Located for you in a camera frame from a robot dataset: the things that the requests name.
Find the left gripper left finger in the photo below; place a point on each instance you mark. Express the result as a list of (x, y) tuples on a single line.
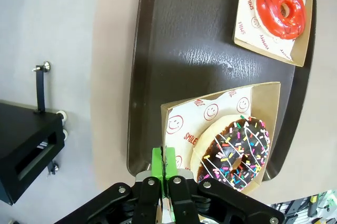
[(157, 163)]

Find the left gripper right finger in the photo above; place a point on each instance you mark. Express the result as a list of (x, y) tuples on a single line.
[(170, 161)]

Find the white smiley print paper liner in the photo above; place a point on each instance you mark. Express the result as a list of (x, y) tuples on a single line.
[(189, 121), (247, 24)]

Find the chocolate sprinkle donut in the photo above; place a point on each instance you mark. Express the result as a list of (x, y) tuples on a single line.
[(223, 150)]

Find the brown kraft paper box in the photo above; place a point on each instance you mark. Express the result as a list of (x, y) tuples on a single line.
[(266, 97), (300, 53)]

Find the red glazed donut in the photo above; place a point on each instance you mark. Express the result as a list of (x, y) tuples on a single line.
[(268, 3)]

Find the dark plastic serving tray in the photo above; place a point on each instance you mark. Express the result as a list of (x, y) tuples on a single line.
[(197, 37)]

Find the white caster wheel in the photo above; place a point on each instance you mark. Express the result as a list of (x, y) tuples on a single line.
[(62, 115), (65, 134)]

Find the black cabinet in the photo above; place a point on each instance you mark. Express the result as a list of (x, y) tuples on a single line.
[(21, 134)]

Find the black metal tool rack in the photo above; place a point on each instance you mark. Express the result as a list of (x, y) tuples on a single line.
[(313, 205)]

